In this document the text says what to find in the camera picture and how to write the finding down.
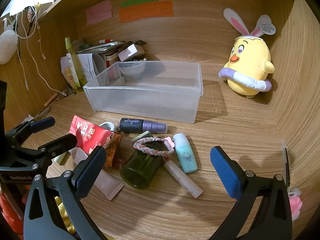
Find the black purple spray bottle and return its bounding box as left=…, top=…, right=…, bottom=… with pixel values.
left=119, top=118, right=168, bottom=133

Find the dark green pump bottle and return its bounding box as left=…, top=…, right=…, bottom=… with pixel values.
left=120, top=138, right=172, bottom=190

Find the white fluffy pompom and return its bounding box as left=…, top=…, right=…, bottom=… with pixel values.
left=0, top=30, right=18, bottom=64

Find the yellow green spray bottle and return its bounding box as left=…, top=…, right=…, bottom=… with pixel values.
left=65, top=37, right=87, bottom=91

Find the pink plush keychain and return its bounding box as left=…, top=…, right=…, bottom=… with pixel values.
left=288, top=187, right=303, bottom=221

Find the clear pink lip tube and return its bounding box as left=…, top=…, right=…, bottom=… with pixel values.
left=163, top=156, right=203, bottom=199

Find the braided pink hair tie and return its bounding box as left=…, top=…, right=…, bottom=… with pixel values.
left=132, top=136, right=175, bottom=157

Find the stack of books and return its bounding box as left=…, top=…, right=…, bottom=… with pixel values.
left=76, top=41, right=126, bottom=67

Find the red snack packet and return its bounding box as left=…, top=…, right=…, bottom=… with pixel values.
left=69, top=115, right=126, bottom=170

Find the pink sticky note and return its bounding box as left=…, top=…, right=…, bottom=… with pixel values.
left=85, top=0, right=113, bottom=25

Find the beige cosmetic tube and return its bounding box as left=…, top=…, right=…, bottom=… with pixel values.
left=64, top=67, right=78, bottom=90

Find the orange sticky note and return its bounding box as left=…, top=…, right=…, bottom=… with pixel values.
left=119, top=1, right=174, bottom=23

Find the teal small bottle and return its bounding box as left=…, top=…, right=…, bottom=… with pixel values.
left=173, top=133, right=198, bottom=173

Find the yellow chick plush toy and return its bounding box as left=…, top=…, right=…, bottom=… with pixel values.
left=219, top=8, right=276, bottom=98

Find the bowl of small items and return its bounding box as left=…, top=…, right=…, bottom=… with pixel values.
left=118, top=61, right=145, bottom=77

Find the green sticky note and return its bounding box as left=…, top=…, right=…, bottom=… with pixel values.
left=121, top=0, right=158, bottom=8

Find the red white marker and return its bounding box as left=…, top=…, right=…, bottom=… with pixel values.
left=99, top=39, right=114, bottom=44

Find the white paper box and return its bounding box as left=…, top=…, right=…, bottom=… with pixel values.
left=60, top=52, right=107, bottom=87

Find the white tape roll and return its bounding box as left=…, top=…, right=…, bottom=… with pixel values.
left=99, top=121, right=117, bottom=132

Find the clear plastic storage bin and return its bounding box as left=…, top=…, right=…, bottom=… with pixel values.
left=84, top=61, right=203, bottom=123

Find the white cable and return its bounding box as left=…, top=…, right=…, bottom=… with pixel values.
left=13, top=4, right=68, bottom=97

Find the small white cardboard box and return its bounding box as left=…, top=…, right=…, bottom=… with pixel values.
left=118, top=44, right=145, bottom=62

